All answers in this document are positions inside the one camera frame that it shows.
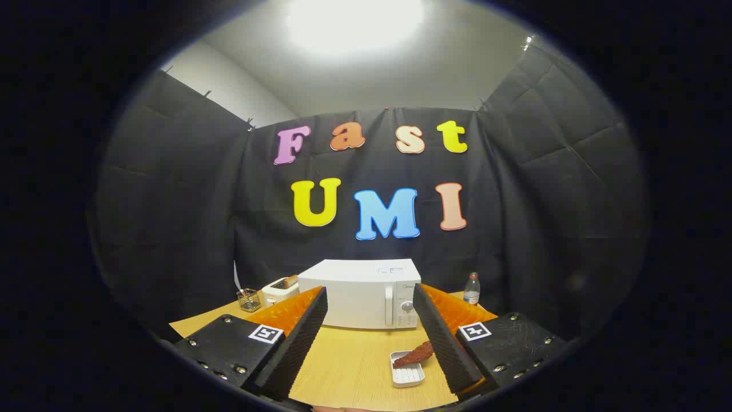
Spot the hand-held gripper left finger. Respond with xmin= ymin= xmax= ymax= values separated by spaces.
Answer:
xmin=172 ymin=286 xmax=328 ymax=401

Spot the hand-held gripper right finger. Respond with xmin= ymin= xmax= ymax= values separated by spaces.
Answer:
xmin=413 ymin=283 xmax=567 ymax=401

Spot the reddish brown meat piece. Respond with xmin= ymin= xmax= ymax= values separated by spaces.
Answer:
xmin=392 ymin=341 xmax=433 ymax=369

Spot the white toaster oven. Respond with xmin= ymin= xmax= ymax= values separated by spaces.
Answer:
xmin=297 ymin=259 xmax=423 ymax=330

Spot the white pop-up toaster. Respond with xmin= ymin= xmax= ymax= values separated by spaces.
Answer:
xmin=261 ymin=277 xmax=300 ymax=308

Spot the small white ribbed tray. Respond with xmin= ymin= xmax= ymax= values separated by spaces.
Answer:
xmin=390 ymin=350 xmax=426 ymax=389

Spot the clear plastic water bottle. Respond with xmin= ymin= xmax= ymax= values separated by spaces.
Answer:
xmin=463 ymin=272 xmax=481 ymax=306

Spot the black backdrop cloth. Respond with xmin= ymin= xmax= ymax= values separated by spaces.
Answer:
xmin=91 ymin=46 xmax=650 ymax=344

